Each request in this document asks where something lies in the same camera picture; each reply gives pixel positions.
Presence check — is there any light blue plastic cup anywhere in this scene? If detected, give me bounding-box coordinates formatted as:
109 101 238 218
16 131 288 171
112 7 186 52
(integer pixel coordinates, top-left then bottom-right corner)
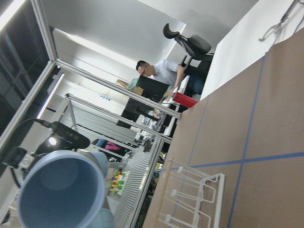
17 150 105 228

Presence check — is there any red box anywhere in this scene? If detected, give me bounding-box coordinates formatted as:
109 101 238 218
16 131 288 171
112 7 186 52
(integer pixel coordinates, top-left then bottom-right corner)
172 92 198 108

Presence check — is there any white wire cup holder rack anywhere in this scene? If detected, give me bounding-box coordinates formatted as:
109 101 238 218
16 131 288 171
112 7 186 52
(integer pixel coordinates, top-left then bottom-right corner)
156 159 225 228

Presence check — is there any black computer monitor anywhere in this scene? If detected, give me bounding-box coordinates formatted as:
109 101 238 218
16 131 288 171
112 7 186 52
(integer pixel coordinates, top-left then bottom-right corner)
136 76 169 102

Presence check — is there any man in light shirt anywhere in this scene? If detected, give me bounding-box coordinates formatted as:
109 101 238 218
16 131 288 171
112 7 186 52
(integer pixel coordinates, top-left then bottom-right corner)
136 59 185 96

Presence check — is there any black camera on stand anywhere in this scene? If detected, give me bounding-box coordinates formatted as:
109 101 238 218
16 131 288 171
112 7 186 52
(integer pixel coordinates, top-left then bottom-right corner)
20 118 90 149

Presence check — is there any black office chair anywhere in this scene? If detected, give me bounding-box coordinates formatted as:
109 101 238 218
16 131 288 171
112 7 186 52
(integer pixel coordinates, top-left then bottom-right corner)
163 23 214 74

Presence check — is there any tray of coloured blocks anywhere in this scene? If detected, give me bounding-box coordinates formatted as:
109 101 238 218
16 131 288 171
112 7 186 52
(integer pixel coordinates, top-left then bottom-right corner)
109 171 131 196

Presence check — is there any aluminium frame cage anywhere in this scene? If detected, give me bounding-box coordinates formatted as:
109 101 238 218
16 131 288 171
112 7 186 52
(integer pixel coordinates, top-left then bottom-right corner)
0 0 182 228

